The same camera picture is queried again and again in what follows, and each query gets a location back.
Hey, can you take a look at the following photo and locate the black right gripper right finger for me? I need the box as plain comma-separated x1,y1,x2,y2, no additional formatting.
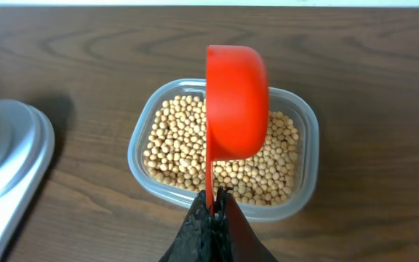
215,187,277,262

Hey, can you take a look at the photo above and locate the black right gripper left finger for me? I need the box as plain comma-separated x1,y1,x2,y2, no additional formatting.
159,191,212,262

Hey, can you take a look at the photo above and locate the red plastic scoop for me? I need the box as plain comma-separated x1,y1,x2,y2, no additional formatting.
205,45,269,214

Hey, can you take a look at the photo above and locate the white digital kitchen scale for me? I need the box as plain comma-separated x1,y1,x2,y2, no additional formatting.
0,100,55,260

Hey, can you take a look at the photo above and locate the pile of soybeans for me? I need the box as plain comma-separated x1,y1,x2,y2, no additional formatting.
143,95,299,206

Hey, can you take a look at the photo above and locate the clear plastic container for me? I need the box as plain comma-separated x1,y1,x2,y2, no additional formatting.
127,79,319,222

